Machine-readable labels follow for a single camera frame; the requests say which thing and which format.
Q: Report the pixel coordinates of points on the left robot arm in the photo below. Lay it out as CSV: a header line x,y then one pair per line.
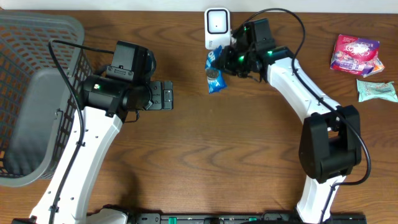
x,y
105,105

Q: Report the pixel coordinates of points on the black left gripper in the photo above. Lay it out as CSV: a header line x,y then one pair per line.
x,y
162,95

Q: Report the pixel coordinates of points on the green tissue pack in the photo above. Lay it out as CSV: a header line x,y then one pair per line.
x,y
372,90

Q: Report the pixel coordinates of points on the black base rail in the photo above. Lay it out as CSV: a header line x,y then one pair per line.
x,y
217,218

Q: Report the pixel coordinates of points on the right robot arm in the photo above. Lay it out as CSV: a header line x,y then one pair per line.
x,y
330,144

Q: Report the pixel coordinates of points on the red purple Carefree pad pack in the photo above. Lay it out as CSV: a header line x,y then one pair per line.
x,y
350,54

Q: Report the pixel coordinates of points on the blue snack packet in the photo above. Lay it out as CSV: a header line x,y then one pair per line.
x,y
214,76

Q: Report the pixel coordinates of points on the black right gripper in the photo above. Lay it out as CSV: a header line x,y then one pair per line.
x,y
225,60

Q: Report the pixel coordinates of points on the orange small carton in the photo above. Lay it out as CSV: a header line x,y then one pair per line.
x,y
372,67

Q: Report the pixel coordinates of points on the grey plastic basket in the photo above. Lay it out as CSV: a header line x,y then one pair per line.
x,y
36,106

